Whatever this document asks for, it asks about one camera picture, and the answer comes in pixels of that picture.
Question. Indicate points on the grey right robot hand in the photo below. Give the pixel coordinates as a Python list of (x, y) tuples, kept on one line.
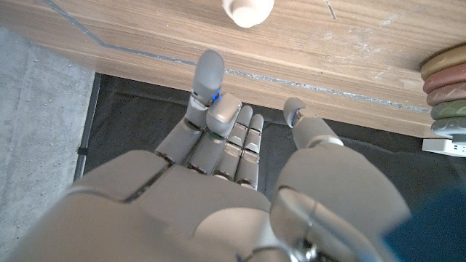
[(182, 207)]

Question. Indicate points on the black backdrop stand pole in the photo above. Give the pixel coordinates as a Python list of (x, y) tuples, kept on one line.
[(87, 127)]

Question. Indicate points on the blue right wrist connector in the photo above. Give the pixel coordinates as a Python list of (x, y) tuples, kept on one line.
[(433, 233)]

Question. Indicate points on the white power strip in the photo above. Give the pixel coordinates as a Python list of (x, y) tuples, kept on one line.
[(442, 147)]

